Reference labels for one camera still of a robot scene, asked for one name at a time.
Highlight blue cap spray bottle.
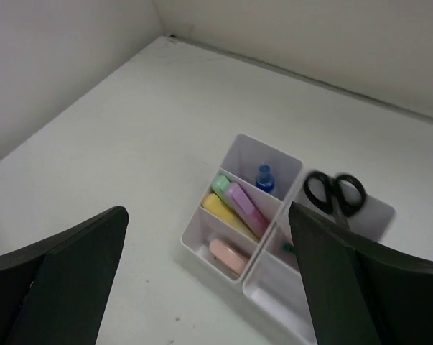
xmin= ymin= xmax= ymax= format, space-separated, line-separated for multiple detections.
xmin=256 ymin=164 xmax=276 ymax=193

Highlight purple highlighter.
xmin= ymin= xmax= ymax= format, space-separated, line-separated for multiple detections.
xmin=224 ymin=182 xmax=269 ymax=239

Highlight green ink pen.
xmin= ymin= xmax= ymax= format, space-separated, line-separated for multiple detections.
xmin=282 ymin=242 xmax=295 ymax=253

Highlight green highlighter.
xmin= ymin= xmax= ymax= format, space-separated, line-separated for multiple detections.
xmin=211 ymin=175 xmax=231 ymax=200

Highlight left white divided organizer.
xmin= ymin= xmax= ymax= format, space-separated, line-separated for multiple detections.
xmin=181 ymin=134 xmax=304 ymax=288

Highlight black handled scissors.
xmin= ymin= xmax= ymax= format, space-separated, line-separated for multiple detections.
xmin=302 ymin=170 xmax=367 ymax=230

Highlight pink mini stapler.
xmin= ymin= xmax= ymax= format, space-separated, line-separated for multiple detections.
xmin=209 ymin=239 xmax=249 ymax=276

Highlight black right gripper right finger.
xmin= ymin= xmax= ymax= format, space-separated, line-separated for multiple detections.
xmin=289 ymin=203 xmax=433 ymax=344

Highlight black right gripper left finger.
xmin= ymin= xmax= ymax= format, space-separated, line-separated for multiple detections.
xmin=0 ymin=206 xmax=129 ymax=344

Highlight white divided organizer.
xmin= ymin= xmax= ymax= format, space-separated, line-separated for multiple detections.
xmin=181 ymin=134 xmax=304 ymax=288
xmin=242 ymin=172 xmax=396 ymax=344

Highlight right white divided organizer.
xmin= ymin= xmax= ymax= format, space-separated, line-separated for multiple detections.
xmin=242 ymin=172 xmax=396 ymax=344

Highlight yellow highlighter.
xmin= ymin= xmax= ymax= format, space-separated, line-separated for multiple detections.
xmin=202 ymin=193 xmax=259 ymax=243

